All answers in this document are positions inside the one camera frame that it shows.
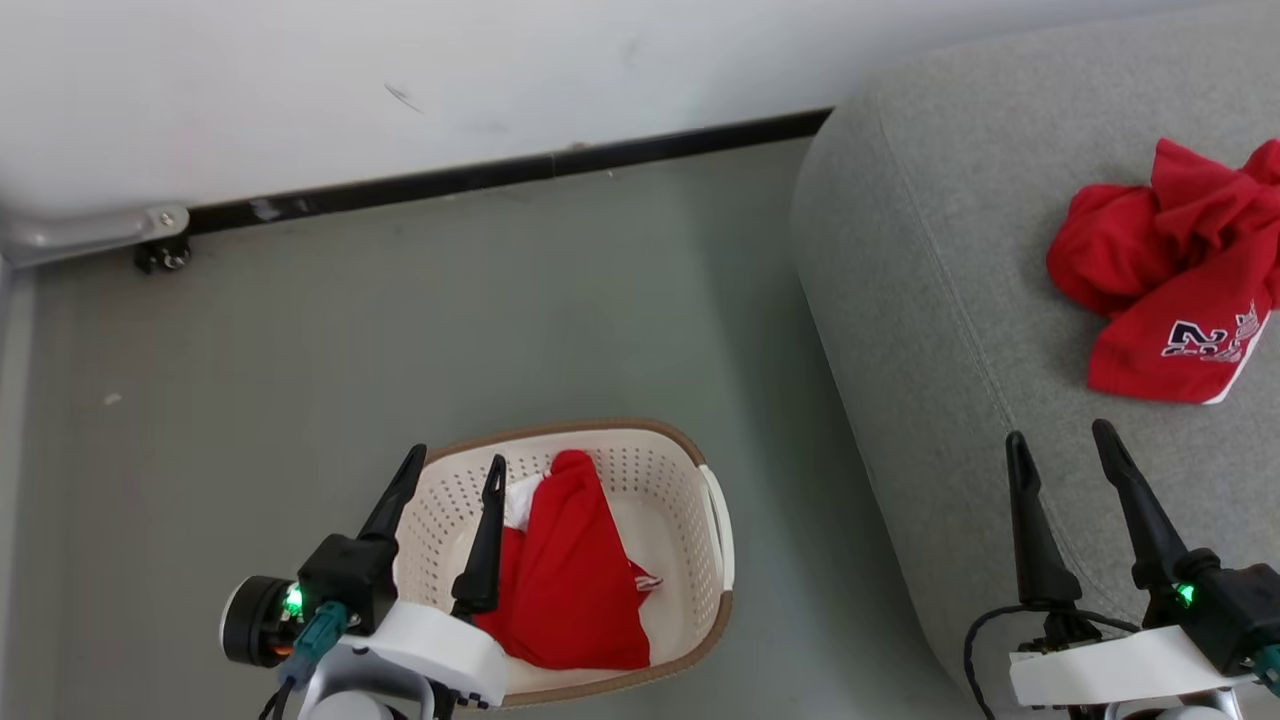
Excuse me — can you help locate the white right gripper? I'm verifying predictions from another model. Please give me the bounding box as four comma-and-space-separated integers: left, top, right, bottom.
1005, 419, 1263, 713

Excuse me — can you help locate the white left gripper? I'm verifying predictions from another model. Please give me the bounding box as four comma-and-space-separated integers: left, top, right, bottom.
298, 444, 509, 712

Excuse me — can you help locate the red garment with white stripe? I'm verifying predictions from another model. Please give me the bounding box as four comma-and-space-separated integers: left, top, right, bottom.
472, 449, 664, 672

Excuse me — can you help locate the red jersey with number print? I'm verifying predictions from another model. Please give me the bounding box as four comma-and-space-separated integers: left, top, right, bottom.
1046, 138, 1280, 406

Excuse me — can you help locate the grey fabric sofa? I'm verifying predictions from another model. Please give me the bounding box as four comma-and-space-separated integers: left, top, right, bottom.
789, 0, 1280, 720

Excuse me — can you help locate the cream perforated laundry basket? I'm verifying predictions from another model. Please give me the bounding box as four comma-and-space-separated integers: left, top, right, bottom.
394, 418, 737, 710

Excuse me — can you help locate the black baseboard strip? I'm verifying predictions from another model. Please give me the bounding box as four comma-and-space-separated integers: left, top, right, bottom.
187, 108, 834, 238

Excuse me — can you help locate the black caster wheel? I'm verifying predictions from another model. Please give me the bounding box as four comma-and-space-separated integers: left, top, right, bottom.
134, 238, 192, 276

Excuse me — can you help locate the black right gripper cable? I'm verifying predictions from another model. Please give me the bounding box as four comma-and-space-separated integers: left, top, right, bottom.
963, 603, 1143, 717

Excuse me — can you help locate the teal left camera connector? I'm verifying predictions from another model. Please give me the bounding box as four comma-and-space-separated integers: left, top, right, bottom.
277, 600, 350, 692

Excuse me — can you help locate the grey metal frame leg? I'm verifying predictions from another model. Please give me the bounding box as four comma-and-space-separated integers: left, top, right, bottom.
0, 204, 192, 270

